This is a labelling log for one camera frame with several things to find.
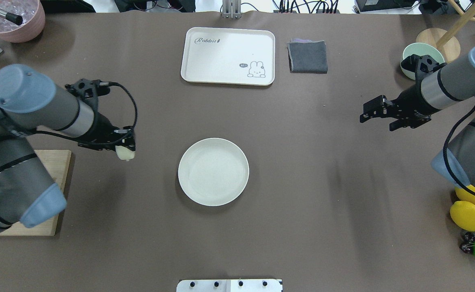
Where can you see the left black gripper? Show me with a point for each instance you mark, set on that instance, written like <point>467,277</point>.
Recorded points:
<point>101,125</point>

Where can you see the yellow lemon far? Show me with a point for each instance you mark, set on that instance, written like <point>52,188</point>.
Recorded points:
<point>463,195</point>

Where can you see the grey folded cloth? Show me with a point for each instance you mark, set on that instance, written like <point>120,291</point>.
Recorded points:
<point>307,56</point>

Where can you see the cream rabbit tray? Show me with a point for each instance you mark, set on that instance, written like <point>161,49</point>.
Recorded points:
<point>229,56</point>

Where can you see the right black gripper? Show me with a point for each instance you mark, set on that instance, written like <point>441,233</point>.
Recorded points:
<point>410,102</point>

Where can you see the pink bowl of ice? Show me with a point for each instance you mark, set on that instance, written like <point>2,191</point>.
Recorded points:
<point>33,16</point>

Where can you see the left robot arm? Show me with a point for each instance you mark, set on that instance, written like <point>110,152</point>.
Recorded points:
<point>31,103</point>

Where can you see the yellow lemon near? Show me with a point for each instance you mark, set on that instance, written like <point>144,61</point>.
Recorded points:
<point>462,214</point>

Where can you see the bamboo cutting board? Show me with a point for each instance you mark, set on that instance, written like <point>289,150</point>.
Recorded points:
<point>58,165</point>

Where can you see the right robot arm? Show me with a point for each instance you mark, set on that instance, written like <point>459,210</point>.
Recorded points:
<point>437,86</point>

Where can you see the cream round plate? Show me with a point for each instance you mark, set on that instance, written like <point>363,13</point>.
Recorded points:
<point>213,172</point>

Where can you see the dark cherry fruit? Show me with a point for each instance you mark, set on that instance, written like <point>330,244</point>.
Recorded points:
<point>467,242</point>

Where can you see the mint green bowl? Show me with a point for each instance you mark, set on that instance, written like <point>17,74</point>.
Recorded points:
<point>420,49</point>

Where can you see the aluminium frame post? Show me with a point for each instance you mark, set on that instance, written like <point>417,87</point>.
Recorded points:
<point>231,9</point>

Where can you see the white steamed bun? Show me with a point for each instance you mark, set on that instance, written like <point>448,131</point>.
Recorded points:
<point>124,153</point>

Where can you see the yellow lemon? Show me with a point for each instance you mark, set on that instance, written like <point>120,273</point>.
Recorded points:
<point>462,214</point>
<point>463,195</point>

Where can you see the wooden mug tree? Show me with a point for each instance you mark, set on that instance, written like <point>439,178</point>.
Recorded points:
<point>445,41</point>

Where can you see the metal black-tipped pestle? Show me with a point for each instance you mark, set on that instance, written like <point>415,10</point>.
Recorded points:
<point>11,17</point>

